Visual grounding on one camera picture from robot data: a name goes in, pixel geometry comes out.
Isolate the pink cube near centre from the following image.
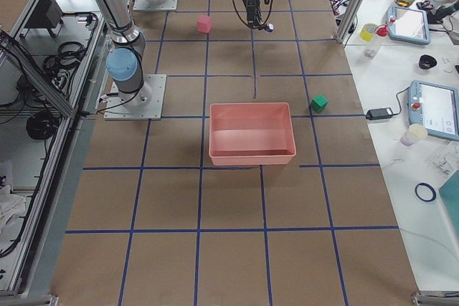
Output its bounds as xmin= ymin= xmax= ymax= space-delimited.
xmin=197 ymin=15 xmax=212 ymax=34

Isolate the green cube near bin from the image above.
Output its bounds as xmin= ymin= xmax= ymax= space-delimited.
xmin=310 ymin=94 xmax=328 ymax=113

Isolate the yellow tape roll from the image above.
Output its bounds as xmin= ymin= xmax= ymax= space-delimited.
xmin=359 ymin=23 xmax=378 ymax=42

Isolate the pink plastic bin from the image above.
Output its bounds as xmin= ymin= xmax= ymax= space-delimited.
xmin=209 ymin=102 xmax=297 ymax=166

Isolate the red capped squeeze bottle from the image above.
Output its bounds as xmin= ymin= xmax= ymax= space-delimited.
xmin=364 ymin=16 xmax=396 ymax=58

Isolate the upper teach pendant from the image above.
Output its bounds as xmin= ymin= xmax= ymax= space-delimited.
xmin=386 ymin=6 xmax=430 ymax=45

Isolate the teach pendant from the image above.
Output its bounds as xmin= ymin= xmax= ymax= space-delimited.
xmin=386 ymin=6 xmax=430 ymax=45
xmin=407 ymin=80 xmax=458 ymax=141

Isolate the black power adapter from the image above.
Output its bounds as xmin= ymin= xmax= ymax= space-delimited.
xmin=365 ymin=107 xmax=394 ymax=120

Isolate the white paper cup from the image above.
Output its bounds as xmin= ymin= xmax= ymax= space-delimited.
xmin=400 ymin=124 xmax=428 ymax=146

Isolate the lower teach pendant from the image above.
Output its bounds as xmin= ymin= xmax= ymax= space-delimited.
xmin=407 ymin=80 xmax=458 ymax=141

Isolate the teal box corner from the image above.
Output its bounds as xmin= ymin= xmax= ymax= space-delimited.
xmin=439 ymin=171 xmax=459 ymax=234

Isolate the aluminium frame post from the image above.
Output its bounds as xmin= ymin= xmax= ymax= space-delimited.
xmin=335 ymin=0 xmax=381 ymax=44

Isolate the blue tape ring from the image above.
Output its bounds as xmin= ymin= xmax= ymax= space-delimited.
xmin=415 ymin=183 xmax=437 ymax=203

